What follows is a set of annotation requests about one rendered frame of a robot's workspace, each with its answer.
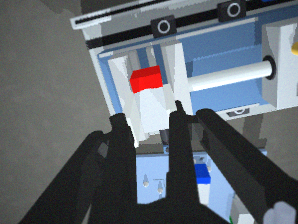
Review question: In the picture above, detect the white block with green end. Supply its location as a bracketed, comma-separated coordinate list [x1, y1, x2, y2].
[229, 199, 254, 224]

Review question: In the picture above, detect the white block with red end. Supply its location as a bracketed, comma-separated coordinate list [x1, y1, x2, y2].
[130, 65, 169, 133]

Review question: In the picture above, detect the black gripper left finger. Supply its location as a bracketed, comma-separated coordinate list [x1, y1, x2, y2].
[18, 92, 141, 224]

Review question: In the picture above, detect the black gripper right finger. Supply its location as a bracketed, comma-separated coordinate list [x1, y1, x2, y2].
[163, 83, 298, 224]

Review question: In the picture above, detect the white block with blue end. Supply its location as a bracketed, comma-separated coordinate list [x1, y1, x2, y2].
[195, 164, 211, 204]

